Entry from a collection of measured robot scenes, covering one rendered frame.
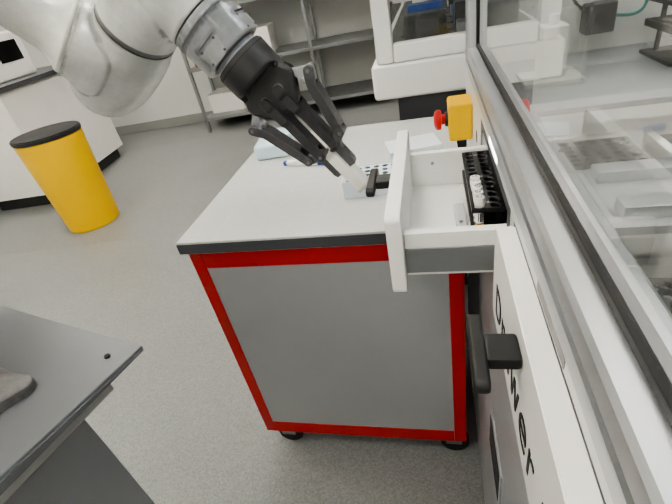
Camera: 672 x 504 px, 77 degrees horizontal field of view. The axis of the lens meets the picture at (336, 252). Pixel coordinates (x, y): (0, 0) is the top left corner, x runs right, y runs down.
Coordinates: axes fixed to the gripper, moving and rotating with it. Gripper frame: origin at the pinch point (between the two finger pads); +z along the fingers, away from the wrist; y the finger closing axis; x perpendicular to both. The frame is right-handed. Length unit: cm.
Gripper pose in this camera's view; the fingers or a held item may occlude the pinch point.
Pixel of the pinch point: (348, 168)
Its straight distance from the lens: 61.0
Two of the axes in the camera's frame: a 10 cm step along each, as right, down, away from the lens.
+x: 1.7, -5.7, 8.0
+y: 6.9, -5.1, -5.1
